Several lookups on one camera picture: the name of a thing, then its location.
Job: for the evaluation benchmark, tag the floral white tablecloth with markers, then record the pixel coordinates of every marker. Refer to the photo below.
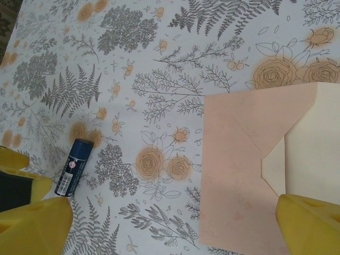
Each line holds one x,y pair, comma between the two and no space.
170,66

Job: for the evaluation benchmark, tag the dark blue glue cap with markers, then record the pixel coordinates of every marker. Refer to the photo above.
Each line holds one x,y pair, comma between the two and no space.
81,148

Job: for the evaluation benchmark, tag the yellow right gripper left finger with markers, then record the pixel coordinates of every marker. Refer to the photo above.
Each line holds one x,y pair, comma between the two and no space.
32,228

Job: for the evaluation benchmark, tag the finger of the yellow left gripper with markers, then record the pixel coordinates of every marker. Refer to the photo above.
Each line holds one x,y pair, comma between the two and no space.
16,191
12,158

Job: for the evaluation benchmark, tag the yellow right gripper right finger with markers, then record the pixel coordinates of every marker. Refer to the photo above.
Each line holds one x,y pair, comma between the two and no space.
310,225

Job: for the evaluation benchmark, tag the blue glue stick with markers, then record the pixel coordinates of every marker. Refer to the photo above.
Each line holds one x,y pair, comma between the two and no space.
70,172

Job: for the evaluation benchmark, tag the pink paper envelope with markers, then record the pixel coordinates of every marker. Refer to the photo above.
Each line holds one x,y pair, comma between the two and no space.
233,172

